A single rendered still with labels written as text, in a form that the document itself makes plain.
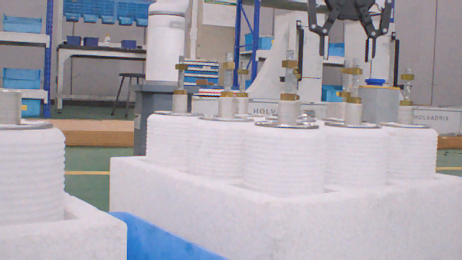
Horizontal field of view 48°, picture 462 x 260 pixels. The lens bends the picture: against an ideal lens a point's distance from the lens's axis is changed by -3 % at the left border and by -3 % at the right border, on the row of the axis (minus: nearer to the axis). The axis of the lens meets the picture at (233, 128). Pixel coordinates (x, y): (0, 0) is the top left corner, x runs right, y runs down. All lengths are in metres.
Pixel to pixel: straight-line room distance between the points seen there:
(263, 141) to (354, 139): 0.13
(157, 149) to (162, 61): 0.55
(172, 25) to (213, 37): 5.99
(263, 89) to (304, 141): 2.64
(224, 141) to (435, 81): 7.22
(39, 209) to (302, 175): 0.28
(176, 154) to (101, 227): 0.36
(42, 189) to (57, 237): 0.05
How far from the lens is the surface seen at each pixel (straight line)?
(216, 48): 7.31
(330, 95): 6.34
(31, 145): 0.43
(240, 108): 0.87
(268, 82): 3.23
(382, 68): 3.53
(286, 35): 3.30
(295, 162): 0.58
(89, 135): 2.72
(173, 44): 1.32
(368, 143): 0.67
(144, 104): 1.30
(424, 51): 8.06
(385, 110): 1.03
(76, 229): 0.42
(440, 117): 3.77
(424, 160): 0.77
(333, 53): 6.40
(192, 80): 6.36
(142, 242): 0.70
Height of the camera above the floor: 0.28
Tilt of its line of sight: 4 degrees down
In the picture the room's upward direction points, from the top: 3 degrees clockwise
